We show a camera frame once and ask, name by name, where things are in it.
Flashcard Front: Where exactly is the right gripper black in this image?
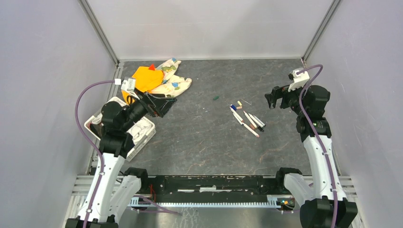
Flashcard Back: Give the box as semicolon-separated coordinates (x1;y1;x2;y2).
265;80;308;116

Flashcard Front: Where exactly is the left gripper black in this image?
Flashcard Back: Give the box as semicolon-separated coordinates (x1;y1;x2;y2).
121;87;177;131

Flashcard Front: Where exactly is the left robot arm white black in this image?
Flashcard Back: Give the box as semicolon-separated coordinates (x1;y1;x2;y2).
65;92;177;228

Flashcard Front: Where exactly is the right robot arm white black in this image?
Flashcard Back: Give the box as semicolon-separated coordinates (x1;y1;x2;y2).
265;85;358;228

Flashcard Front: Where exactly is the white pen capped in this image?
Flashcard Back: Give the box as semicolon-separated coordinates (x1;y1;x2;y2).
253;115;266;128

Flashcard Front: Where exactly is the cream patterned cloth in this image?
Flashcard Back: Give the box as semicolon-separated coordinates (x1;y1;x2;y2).
149;58;192;97

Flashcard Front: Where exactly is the yellow orange cloth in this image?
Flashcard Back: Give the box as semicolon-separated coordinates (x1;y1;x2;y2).
121;64;163;105

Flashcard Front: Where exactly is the white laundry basket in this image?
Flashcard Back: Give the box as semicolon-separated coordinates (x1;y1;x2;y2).
84;96;156;161

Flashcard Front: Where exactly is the white cloth in basket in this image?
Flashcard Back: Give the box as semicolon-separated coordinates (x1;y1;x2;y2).
84;109;155;145

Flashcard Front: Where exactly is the black garment in basket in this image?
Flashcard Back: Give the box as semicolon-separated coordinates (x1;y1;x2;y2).
89;123;103;139

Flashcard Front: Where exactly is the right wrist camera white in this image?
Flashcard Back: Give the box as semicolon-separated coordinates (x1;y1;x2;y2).
288;68;310;92

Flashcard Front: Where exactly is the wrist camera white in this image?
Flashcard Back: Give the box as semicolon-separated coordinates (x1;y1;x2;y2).
121;77;136;92
288;68;310;92

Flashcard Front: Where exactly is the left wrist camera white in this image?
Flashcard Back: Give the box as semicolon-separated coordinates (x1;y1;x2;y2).
121;77;136;92

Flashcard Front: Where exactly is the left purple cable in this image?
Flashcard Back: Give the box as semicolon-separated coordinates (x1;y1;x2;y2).
74;80;123;228

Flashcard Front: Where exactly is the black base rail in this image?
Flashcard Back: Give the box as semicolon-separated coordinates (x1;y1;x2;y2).
137;175;291;204

